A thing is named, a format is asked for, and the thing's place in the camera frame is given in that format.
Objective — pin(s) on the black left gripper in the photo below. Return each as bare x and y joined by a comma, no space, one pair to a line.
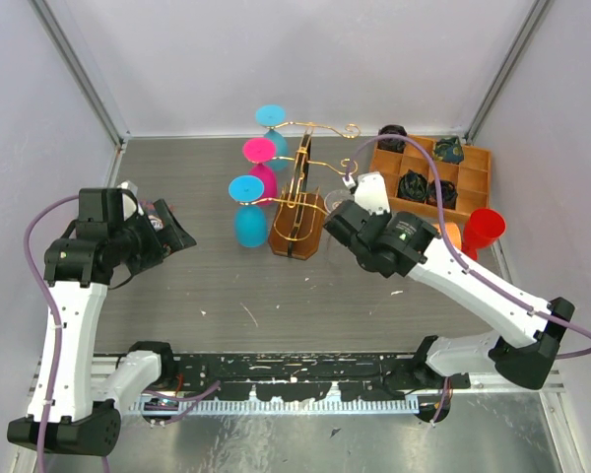
167,240

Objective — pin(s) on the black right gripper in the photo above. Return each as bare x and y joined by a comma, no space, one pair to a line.
367,210

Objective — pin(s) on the orange wine glass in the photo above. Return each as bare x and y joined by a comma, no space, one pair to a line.
449,231

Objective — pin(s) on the red wine glass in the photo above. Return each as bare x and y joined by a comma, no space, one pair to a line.
483,228

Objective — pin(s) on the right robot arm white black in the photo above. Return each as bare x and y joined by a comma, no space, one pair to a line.
522,344

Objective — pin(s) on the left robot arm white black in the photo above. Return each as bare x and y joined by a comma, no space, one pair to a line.
67,414

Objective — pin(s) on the clear wine glass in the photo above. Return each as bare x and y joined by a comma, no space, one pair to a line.
335,198

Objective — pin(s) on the front blue wine glass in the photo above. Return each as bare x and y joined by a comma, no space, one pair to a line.
250,223

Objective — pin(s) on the blue wine glass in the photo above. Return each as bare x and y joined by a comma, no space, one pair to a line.
270,116
250,223

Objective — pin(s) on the pink wine glass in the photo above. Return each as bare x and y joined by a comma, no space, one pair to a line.
259,152

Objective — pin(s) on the rear blue wine glass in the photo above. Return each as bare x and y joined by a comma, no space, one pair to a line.
270,116

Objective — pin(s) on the colourful packet under left gripper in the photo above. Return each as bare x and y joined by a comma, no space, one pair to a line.
157,212

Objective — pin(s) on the dark rolled cloth front left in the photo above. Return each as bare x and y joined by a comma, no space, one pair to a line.
412,186

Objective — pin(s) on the dark rolled cloth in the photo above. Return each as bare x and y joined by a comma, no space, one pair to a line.
448,192
412,186
392,143
448,150

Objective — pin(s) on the dark rolled cloth rear left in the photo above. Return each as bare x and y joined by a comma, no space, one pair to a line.
392,143

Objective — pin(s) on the dark rolled cloth front right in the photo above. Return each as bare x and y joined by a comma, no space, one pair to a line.
448,192

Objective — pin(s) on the wooden compartment tray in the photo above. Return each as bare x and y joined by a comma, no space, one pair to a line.
472,180

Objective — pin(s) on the dark rolled cloth rear right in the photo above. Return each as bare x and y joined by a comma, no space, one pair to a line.
448,150

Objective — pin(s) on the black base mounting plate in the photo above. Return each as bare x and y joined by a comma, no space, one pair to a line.
300,376

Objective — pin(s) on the gold wire glass rack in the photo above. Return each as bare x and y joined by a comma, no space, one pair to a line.
298,221

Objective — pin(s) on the white slotted cable duct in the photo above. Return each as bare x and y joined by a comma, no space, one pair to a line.
331,405

